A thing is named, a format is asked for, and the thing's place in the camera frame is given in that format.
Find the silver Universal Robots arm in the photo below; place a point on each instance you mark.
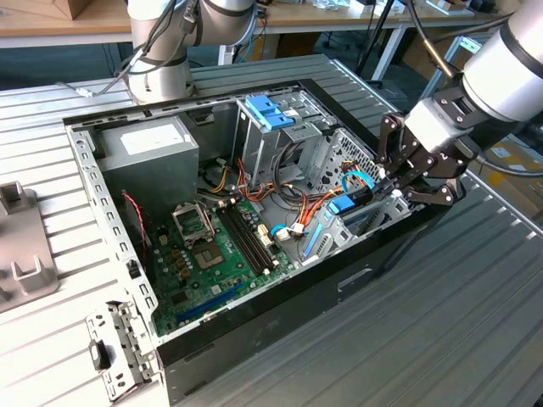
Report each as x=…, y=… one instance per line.
x=161, y=63

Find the large brown cardboard sheet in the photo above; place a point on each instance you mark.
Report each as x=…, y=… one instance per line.
x=413, y=63

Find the thin metal locking lever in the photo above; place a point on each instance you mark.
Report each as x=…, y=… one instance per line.
x=208, y=222

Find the grey parts rack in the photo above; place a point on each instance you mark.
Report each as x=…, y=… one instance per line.
x=21, y=233

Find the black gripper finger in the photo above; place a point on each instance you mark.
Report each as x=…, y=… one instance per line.
x=437, y=193
x=394, y=144

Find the white board connector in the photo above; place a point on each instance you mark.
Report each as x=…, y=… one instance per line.
x=264, y=236

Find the black RAM slot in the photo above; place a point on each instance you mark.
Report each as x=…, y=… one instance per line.
x=245, y=239
x=250, y=239
x=240, y=239
x=255, y=239

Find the black open PC case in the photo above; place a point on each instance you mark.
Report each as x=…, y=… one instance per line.
x=275, y=330

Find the black case fan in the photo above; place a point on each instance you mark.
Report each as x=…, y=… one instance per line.
x=133, y=241

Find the grey power supply box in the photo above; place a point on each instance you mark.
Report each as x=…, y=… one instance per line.
x=148, y=178

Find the blue plastic drive latch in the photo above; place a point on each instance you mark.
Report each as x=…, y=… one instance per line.
x=265, y=112

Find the long wooden desk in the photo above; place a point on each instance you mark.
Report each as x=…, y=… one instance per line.
x=339, y=19

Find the blue expansion slot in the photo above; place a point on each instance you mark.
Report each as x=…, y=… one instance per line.
x=208, y=306

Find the small black device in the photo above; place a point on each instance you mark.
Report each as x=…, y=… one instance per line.
x=483, y=5

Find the metal optical drive cage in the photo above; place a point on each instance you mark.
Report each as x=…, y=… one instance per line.
x=259, y=148

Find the metal disk bay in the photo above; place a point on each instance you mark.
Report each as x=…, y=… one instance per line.
x=335, y=235

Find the brown cardboard box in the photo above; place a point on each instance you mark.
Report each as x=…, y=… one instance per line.
x=72, y=8

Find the metal slot bracket latch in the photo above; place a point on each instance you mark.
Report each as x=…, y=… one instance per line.
x=127, y=339

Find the green motherboard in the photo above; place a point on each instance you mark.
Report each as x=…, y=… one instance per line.
x=229, y=280

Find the CPU socket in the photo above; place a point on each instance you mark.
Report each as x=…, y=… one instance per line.
x=206, y=256

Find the flat labelled cardboard box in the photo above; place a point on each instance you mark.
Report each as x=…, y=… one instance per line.
x=522, y=191

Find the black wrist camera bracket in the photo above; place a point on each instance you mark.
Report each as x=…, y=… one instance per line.
x=456, y=108

